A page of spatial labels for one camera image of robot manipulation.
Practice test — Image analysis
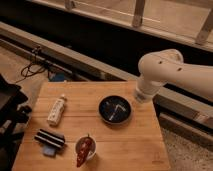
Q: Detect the dark ceramic bowl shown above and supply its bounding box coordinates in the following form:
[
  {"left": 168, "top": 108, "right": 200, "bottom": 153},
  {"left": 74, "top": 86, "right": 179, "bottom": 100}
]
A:
[{"left": 98, "top": 95, "right": 131, "bottom": 124}]

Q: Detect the metal window post right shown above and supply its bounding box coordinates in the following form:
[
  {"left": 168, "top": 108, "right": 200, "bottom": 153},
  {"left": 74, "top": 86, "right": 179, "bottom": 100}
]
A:
[{"left": 195, "top": 9, "right": 213, "bottom": 45}]

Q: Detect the blue object behind table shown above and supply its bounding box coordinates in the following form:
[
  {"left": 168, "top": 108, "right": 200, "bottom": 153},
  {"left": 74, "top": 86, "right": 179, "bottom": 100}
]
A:
[{"left": 49, "top": 74, "right": 65, "bottom": 82}]

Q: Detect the metal window post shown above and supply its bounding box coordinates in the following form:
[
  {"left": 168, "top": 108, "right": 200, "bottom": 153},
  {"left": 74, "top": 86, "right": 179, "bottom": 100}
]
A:
[
  {"left": 195, "top": 9, "right": 213, "bottom": 45},
  {"left": 132, "top": 0, "right": 146, "bottom": 27}
]

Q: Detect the black cable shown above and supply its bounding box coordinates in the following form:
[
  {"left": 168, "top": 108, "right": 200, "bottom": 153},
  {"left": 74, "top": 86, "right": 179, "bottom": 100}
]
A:
[{"left": 14, "top": 46, "right": 51, "bottom": 84}]

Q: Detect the black chair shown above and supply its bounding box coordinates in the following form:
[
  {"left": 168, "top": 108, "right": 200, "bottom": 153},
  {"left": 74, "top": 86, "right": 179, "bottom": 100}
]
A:
[{"left": 0, "top": 74, "right": 32, "bottom": 171}]

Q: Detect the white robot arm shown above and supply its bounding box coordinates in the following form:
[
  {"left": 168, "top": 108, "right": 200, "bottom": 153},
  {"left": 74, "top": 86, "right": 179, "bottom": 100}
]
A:
[{"left": 135, "top": 49, "right": 213, "bottom": 102}]

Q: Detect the black white striped sponge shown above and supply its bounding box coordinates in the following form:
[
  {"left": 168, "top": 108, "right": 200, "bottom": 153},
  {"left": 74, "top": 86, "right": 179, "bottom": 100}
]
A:
[{"left": 34, "top": 129, "right": 65, "bottom": 157}]

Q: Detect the red chili pepper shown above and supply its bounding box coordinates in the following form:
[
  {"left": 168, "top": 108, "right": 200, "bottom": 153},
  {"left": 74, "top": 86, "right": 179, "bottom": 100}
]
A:
[{"left": 77, "top": 136, "right": 92, "bottom": 167}]

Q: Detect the white tube bottle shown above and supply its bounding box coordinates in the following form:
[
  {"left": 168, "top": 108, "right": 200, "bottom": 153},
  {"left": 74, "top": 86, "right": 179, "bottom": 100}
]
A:
[{"left": 47, "top": 94, "right": 66, "bottom": 126}]

